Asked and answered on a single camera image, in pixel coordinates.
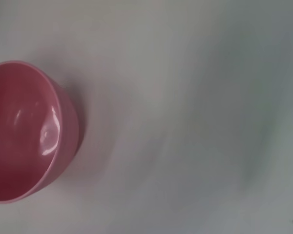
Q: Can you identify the pink plastic bowl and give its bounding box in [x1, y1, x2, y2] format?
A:
[0, 60, 85, 204]

